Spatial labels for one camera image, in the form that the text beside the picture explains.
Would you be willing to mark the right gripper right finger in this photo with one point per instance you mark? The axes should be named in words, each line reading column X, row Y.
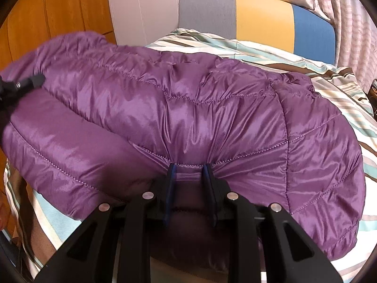
column 214, row 189

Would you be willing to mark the grey yellow blue headboard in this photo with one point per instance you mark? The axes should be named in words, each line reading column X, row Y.
column 274, row 23

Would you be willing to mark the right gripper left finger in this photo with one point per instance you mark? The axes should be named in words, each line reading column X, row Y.
column 163, row 189

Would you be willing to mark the purple quilted down jacket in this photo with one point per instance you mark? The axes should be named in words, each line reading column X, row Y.
column 109, row 119

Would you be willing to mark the pink patterned curtain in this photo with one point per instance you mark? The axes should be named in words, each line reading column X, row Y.
column 355, row 35

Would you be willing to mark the orange wooden wardrobe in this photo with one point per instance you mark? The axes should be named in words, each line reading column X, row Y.
column 26, row 24

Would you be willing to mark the striped bed sheet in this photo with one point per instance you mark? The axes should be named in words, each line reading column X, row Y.
column 247, row 242

